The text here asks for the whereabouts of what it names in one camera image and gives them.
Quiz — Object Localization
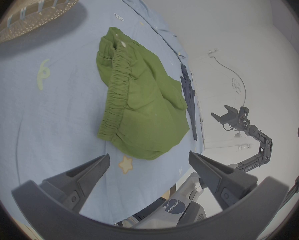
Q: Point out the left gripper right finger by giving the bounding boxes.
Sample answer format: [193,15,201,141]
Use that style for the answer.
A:
[188,151,258,211]

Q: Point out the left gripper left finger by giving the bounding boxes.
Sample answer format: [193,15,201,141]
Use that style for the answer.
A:
[41,153,110,214]

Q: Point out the green shorts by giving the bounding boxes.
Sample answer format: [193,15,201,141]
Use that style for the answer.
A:
[96,26,190,161]

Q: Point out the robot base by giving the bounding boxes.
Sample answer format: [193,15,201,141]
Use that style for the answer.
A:
[116,171,207,229]

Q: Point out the dark blue garment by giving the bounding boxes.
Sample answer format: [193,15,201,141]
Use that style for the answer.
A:
[180,64,198,141]

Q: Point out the bed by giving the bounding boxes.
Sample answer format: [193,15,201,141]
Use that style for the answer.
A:
[0,0,254,226]

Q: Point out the round woven basket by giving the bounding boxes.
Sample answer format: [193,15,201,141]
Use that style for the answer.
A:
[0,0,89,46]

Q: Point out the pale blue quilt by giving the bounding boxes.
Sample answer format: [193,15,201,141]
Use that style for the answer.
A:
[93,0,190,59]

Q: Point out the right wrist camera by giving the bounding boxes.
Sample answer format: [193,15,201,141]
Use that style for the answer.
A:
[238,106,250,122]

